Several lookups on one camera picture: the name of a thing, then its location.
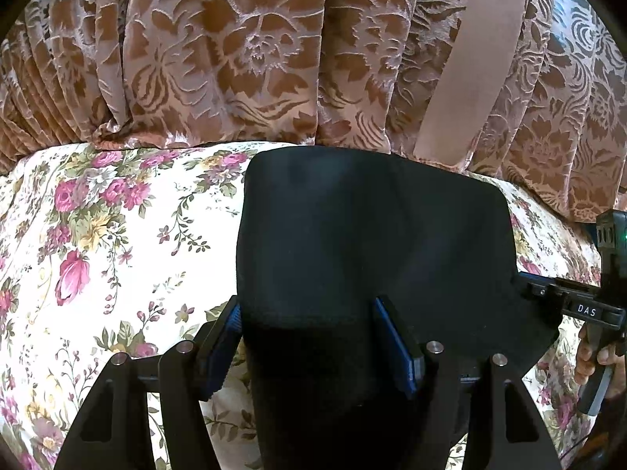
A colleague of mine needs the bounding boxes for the plain beige curtain band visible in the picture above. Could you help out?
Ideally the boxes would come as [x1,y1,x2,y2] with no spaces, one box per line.
[415,0,533,165]

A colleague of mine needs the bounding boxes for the white floral bedsheet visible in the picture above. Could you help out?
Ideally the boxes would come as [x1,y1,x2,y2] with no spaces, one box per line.
[0,141,604,470]

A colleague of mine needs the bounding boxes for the black pants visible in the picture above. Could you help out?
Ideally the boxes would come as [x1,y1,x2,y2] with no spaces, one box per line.
[235,146,562,470]

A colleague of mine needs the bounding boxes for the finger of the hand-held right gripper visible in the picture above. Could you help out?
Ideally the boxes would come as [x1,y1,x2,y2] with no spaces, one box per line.
[514,270,569,307]

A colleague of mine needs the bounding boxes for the brown damask curtain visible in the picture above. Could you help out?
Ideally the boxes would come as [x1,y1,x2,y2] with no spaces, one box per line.
[0,0,627,227]

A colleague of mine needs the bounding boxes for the person's right hand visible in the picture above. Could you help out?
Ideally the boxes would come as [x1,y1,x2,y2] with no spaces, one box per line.
[574,325,627,389]

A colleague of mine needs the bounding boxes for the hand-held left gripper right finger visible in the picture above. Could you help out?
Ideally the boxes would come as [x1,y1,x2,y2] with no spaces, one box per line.
[373,295,564,470]

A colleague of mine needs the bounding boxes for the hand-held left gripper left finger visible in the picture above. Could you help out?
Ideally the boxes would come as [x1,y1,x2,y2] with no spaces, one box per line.
[53,295,244,470]

